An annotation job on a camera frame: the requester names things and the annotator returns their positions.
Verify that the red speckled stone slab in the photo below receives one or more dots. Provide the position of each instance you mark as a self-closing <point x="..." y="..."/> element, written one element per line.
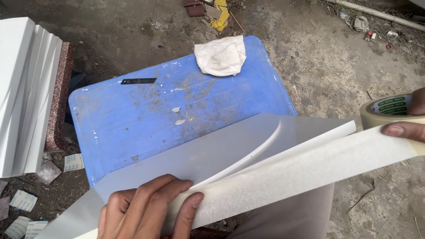
<point x="59" y="99"/>

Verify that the black cutter blade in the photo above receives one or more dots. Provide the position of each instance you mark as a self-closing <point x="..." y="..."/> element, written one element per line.
<point x="137" y="81"/>

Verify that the grey crumpled wrapper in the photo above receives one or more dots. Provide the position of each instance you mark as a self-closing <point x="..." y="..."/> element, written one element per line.
<point x="361" y="24"/>

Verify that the person's right hand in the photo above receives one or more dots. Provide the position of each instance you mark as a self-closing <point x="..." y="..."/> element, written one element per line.
<point x="406" y="131"/>

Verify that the white crumpled cloth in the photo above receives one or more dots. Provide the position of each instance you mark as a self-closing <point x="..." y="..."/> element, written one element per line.
<point x="220" y="56"/>

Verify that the white plastic sheet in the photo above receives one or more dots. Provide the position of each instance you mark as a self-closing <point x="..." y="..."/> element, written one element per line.
<point x="206" y="156"/>

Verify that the yellow crumpled scrap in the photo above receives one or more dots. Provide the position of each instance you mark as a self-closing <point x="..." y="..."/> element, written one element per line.
<point x="220" y="16"/>

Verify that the printed white paper scrap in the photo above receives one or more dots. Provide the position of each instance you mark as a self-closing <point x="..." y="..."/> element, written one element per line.
<point x="23" y="201"/>
<point x="36" y="229"/>
<point x="73" y="162"/>
<point x="16" y="228"/>

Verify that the stack of white folded sheets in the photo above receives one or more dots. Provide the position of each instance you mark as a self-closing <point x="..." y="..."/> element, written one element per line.
<point x="23" y="99"/>

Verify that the thin wooden stick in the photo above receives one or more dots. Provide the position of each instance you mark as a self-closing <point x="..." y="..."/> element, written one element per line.
<point x="237" y="22"/>

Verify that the beige masking tape roll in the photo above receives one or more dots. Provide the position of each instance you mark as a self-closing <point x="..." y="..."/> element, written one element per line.
<point x="298" y="172"/>

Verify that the red brick pieces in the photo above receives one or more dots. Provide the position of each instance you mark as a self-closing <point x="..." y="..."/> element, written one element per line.
<point x="195" y="9"/>

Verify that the pale long pipe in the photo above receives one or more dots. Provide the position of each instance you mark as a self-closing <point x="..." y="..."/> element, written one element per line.
<point x="381" y="15"/>

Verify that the clear plastic wrapper scrap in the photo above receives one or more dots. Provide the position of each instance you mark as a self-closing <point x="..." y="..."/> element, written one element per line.
<point x="48" y="172"/>

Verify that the person's left hand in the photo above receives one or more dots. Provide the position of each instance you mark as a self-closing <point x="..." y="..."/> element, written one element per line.
<point x="139" y="212"/>

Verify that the person's grey trouser leg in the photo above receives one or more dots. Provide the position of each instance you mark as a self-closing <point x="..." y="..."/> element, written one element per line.
<point x="282" y="219"/>

